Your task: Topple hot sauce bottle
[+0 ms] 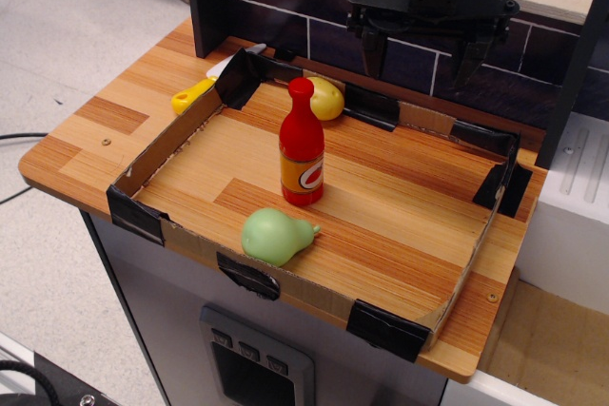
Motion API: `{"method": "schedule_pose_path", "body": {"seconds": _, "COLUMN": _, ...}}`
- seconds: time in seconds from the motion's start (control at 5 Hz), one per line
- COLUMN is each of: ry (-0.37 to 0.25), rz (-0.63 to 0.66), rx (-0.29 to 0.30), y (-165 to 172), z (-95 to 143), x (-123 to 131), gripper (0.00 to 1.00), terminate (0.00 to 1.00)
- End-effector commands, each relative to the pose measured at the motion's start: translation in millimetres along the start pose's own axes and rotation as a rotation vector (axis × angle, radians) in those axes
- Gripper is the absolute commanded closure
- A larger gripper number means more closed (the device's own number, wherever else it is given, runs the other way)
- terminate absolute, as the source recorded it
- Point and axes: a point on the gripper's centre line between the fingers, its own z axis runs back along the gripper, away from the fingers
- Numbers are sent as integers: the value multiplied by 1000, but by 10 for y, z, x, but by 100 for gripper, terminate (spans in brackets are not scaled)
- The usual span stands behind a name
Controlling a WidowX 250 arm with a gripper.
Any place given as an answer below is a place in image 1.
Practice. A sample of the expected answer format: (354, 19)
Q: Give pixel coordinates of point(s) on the cardboard fence with black tape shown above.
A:
(421, 218)

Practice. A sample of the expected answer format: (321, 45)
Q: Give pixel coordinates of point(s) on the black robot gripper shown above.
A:
(478, 23)

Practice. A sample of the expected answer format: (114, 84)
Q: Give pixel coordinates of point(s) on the yellow toy potato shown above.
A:
(327, 101)

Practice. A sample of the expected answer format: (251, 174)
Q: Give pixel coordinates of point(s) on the green toy pear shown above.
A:
(271, 236)

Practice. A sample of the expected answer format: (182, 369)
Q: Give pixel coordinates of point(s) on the yellow handled toy knife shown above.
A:
(186, 97)

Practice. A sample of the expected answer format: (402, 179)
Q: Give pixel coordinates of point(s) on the black equipment bottom left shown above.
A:
(44, 383)

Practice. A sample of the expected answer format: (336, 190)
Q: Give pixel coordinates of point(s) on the red hot sauce bottle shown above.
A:
(301, 143)

